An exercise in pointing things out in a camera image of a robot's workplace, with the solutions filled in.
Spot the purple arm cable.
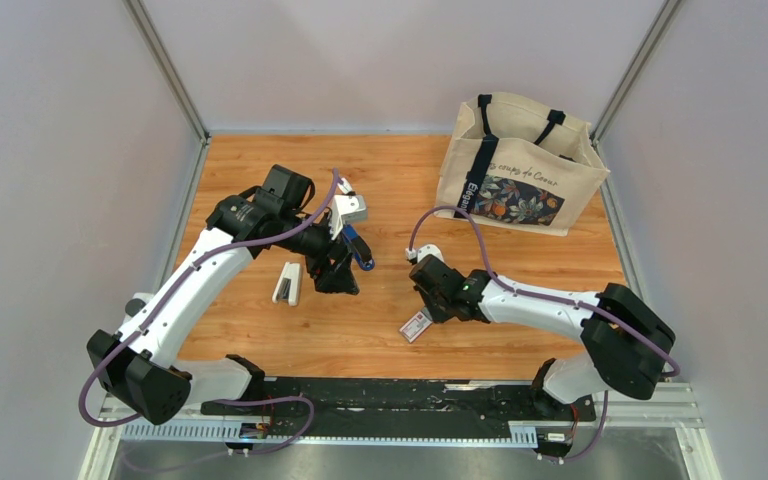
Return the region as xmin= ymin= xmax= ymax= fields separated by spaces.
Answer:
xmin=77 ymin=167 xmax=352 ymax=458
xmin=408 ymin=205 xmax=682 ymax=463

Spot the beige floral tote bag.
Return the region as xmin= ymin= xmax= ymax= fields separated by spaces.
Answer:
xmin=435 ymin=92 xmax=610 ymax=236

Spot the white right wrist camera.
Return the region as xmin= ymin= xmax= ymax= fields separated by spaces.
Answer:
xmin=405 ymin=244 xmax=444 ymax=264

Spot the red white staple box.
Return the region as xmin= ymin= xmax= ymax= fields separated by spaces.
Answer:
xmin=399 ymin=308 xmax=433 ymax=343

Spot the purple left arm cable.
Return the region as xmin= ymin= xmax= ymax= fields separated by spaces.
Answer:
xmin=77 ymin=167 xmax=352 ymax=458

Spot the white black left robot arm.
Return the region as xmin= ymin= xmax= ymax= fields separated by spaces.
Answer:
xmin=79 ymin=165 xmax=374 ymax=427

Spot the blue stapler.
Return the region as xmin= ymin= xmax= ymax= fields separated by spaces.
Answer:
xmin=342 ymin=225 xmax=375 ymax=271

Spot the white stapler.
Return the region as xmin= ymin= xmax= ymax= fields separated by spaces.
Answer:
xmin=272 ymin=262 xmax=302 ymax=307

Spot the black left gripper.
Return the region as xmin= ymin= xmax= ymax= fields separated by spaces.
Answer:
xmin=277 ymin=212 xmax=359 ymax=295

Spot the aluminium frame rail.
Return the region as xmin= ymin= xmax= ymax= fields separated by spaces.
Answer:
xmin=80 ymin=377 xmax=720 ymax=479

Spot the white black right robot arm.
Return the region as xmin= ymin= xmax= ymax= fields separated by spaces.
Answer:
xmin=409 ymin=255 xmax=678 ymax=419

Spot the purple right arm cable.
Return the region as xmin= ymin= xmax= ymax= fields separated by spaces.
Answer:
xmin=408 ymin=205 xmax=682 ymax=463

